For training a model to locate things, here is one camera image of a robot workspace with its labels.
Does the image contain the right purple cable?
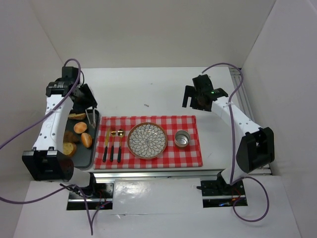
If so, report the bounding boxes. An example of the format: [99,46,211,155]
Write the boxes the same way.
[201,62,270,223]

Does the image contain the gold knife black handle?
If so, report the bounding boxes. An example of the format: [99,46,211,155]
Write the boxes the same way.
[102,127,111,163]

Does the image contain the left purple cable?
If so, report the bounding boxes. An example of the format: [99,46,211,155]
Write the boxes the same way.
[0,58,112,236]

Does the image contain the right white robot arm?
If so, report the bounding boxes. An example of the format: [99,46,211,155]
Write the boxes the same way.
[182,74,274,195]

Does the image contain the dark baking tray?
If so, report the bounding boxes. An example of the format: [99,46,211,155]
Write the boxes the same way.
[65,110,100,169]

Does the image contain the metal cup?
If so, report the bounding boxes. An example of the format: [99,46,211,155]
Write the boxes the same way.
[174,130,191,148]

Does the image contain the aluminium rail right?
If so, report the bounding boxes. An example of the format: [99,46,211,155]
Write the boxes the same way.
[229,66,255,121]

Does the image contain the aluminium rail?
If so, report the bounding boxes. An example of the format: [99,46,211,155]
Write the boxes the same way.
[94,170,220,180]
[229,66,255,121]

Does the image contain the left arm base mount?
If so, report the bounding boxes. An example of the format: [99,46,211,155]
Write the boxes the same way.
[66,173,114,211]

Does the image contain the aluminium rail front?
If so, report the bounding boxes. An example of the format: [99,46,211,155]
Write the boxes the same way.
[94,170,220,180]

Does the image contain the purple cable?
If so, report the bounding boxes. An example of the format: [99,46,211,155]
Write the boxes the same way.
[201,62,270,223]
[0,58,112,236]

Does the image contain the gold fork black handle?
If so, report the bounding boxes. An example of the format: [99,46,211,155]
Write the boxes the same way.
[109,128,116,162]

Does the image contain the dark brown bread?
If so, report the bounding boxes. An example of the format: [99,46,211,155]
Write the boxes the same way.
[63,130,79,144]

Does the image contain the patterned ceramic plate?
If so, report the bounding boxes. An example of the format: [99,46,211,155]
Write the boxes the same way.
[127,122,167,160]

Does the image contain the red checkered cloth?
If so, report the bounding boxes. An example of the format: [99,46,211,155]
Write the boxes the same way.
[94,116,203,170]

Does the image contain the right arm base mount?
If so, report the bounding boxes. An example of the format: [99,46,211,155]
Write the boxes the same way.
[196,173,248,208]

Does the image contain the gold spoon black handle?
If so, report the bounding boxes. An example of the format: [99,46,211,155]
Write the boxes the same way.
[117,129,125,163]

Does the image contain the round bread roll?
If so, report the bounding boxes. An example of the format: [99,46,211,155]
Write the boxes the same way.
[73,121,87,134]
[81,132,93,148]

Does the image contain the sliced bread piece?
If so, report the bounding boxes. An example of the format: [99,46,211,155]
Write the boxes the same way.
[63,142,77,158]

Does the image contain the baguette slice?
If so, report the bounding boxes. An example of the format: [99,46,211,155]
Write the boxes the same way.
[68,113,86,120]

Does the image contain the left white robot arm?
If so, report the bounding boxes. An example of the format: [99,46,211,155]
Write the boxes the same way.
[22,66,98,181]

